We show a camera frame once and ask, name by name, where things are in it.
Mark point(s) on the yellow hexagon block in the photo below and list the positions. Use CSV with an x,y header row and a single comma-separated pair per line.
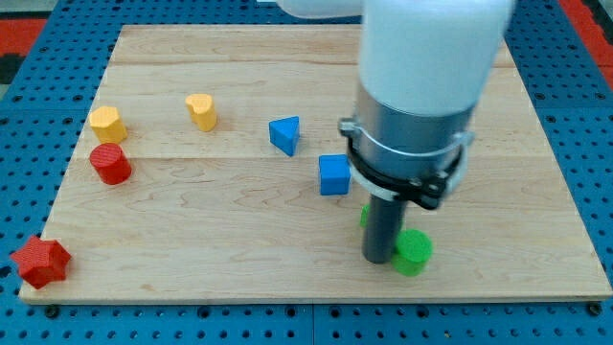
x,y
108,125

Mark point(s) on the blue cube block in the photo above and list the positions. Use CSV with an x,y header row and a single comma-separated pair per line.
x,y
334,174

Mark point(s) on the wooden board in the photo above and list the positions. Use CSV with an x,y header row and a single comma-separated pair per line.
x,y
225,217

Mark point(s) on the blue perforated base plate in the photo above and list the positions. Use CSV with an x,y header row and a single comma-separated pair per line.
x,y
44,109

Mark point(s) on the red star block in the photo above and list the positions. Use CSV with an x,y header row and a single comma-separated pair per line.
x,y
41,262

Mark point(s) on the red cylinder block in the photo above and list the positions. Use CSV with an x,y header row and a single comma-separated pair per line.
x,y
110,163

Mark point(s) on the green block behind pointer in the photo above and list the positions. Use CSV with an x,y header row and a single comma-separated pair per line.
x,y
364,215

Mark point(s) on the grey cylindrical pointer tool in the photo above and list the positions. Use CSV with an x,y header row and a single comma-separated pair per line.
x,y
383,223

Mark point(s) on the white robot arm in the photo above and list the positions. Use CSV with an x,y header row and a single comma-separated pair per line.
x,y
422,67

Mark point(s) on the yellow heart block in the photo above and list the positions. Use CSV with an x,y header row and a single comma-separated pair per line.
x,y
202,111

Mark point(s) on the green cylinder block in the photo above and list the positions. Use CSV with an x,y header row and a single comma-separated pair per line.
x,y
412,252

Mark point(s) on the blue triangle block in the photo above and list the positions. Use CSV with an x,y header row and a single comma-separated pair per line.
x,y
285,134

